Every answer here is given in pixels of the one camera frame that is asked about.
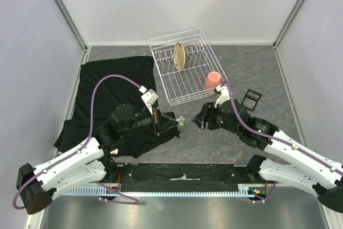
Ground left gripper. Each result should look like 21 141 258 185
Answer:
122 102 178 136

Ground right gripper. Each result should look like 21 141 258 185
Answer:
191 101 241 136

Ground silver flower brooch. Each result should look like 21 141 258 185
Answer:
175 116 185 126

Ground black garment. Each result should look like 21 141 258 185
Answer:
54 56 180 158

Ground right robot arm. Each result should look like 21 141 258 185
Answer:
192 100 342 213

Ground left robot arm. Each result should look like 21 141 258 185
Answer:
16 104 184 215

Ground pink cup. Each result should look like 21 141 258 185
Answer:
204 71 222 90

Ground tan plate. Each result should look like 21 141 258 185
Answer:
173 42 186 71

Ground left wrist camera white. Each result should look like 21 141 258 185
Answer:
139 86 159 114

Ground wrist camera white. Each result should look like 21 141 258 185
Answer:
214 84 230 108
139 86 159 114

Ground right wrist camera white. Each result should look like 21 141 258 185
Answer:
214 84 230 108

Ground white wire dish rack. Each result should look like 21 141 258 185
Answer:
148 28 228 106

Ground black square frame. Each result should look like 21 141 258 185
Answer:
241 89 262 112

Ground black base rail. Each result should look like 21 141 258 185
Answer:
100 163 266 191

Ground grey cable duct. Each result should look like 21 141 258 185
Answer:
63 184 266 197

